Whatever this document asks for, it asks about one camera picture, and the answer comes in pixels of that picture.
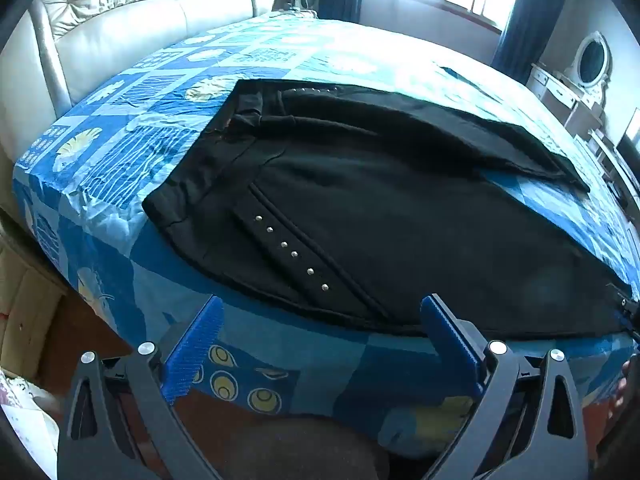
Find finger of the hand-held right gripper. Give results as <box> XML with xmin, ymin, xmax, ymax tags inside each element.
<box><xmin>607</xmin><ymin>282</ymin><xmax>640</xmax><ymax>342</ymax></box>

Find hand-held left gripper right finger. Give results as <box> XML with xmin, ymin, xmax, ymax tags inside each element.
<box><xmin>420</xmin><ymin>293</ymin><xmax>589</xmax><ymax>480</ymax></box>

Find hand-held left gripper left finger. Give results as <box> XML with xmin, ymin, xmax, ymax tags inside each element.
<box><xmin>57</xmin><ymin>295</ymin><xmax>225</xmax><ymax>480</ymax></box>

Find black studded pants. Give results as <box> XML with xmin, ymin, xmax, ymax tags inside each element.
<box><xmin>142</xmin><ymin>79</ymin><xmax>637</xmax><ymax>339</ymax></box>

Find white television cabinet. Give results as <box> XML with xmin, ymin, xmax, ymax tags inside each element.
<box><xmin>587</xmin><ymin>129</ymin><xmax>640</xmax><ymax>211</ymax></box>

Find black television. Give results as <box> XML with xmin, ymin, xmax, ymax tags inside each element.
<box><xmin>617</xmin><ymin>107</ymin><xmax>640</xmax><ymax>162</ymax></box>

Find cardboard box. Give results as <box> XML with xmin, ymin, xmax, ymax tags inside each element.
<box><xmin>0</xmin><ymin>239</ymin><xmax>67</xmax><ymax>377</ymax></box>

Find white floral cloth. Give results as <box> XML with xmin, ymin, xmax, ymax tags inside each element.
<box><xmin>0</xmin><ymin>370</ymin><xmax>62</xmax><ymax>480</ymax></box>

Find blue patterned bed sheet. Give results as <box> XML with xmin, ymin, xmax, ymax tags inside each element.
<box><xmin>12</xmin><ymin>12</ymin><xmax>640</xmax><ymax>457</ymax></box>

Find white vanity dresser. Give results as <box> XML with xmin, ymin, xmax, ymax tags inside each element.
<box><xmin>526</xmin><ymin>62</ymin><xmax>607</xmax><ymax>137</ymax></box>

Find oval white-framed mirror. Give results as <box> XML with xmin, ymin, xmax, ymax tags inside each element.
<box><xmin>574</xmin><ymin>31</ymin><xmax>612</xmax><ymax>93</ymax></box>

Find cream tufted leather headboard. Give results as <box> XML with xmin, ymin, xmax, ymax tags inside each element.
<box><xmin>0</xmin><ymin>0</ymin><xmax>277</xmax><ymax>161</ymax></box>

